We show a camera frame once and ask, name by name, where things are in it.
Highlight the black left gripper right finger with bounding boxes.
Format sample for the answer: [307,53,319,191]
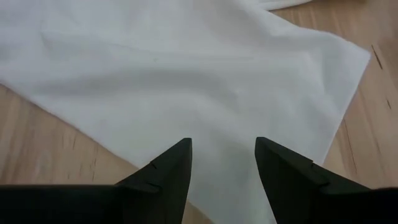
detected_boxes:
[254,136,398,224]

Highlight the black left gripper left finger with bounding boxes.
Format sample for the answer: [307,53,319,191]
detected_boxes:
[0,138,193,224]

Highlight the white garment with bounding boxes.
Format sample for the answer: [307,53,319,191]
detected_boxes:
[0,0,371,224]

